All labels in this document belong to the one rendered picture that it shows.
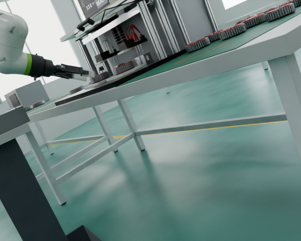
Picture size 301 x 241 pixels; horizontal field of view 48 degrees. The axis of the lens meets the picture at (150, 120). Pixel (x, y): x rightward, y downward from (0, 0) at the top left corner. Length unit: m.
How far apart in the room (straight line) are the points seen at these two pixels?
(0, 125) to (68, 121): 5.12
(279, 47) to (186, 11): 0.99
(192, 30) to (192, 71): 0.77
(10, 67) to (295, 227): 1.27
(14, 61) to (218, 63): 0.81
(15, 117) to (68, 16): 5.72
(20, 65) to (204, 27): 0.97
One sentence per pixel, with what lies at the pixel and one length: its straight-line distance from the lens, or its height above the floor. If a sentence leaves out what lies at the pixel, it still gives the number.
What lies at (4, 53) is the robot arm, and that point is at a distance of 1.41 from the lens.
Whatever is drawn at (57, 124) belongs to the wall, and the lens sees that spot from 6.64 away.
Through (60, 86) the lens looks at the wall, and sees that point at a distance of 6.77.
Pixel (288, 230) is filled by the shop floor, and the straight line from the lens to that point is 1.46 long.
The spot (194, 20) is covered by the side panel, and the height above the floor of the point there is 0.88.
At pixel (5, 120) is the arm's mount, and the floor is 0.80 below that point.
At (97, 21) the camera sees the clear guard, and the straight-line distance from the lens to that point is 1.53.
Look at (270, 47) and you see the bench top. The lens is 0.88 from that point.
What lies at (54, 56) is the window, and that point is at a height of 1.41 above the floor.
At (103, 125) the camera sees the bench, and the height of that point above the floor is 0.31.
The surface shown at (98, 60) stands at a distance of 1.94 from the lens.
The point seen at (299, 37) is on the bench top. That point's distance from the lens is 0.92.
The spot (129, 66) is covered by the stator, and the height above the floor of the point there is 0.80.
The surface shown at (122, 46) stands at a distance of 1.74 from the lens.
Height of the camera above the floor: 0.84
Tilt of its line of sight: 11 degrees down
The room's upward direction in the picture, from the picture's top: 23 degrees counter-clockwise
